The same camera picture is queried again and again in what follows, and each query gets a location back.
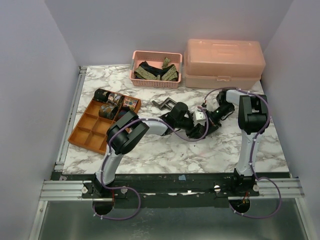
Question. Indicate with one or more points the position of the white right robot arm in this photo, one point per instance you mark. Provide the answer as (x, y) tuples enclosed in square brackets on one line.
[(253, 119)]

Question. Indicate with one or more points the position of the grey floral rolled tie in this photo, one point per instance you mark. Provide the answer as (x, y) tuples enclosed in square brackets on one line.
[(115, 98)]

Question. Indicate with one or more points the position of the pink plastic basket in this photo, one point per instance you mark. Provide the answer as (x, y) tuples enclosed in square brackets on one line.
[(156, 69)]

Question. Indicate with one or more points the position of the black tie in basket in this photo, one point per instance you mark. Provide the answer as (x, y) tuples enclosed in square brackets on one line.
[(150, 67)]

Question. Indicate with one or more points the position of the gold floral rolled tie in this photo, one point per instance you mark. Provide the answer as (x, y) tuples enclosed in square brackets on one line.
[(108, 111)]

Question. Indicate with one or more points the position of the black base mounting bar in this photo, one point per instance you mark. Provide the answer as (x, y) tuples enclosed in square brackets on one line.
[(160, 190)]

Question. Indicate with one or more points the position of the orange wooden divided tray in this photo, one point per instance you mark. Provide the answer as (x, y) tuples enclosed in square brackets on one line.
[(90, 132)]

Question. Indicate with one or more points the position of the dark brown blue floral tie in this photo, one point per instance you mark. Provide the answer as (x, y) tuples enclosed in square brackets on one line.
[(199, 130)]

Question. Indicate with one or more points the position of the pink plastic storage box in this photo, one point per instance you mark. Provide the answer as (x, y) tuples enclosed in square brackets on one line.
[(213, 63)]

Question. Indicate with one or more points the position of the dark green rolled tie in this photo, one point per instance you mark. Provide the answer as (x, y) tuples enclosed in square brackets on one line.
[(101, 95)]

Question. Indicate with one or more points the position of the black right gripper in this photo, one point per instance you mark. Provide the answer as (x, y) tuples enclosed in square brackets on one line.
[(214, 117)]

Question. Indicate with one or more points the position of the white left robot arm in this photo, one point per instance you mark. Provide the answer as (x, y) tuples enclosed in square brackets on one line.
[(126, 133)]

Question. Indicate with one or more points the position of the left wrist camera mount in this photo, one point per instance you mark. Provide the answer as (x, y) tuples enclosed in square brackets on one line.
[(199, 117)]

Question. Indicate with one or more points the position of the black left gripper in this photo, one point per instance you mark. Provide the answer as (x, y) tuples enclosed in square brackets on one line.
[(190, 117)]

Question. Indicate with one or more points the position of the colourful patterned rolled tie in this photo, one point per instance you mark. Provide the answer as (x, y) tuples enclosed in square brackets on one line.
[(130, 103)]

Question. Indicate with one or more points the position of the dark metal crank handle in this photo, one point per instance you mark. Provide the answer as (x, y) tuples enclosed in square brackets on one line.
[(168, 104)]

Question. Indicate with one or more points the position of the olive green patterned tie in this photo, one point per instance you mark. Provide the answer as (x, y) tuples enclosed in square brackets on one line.
[(155, 73)]

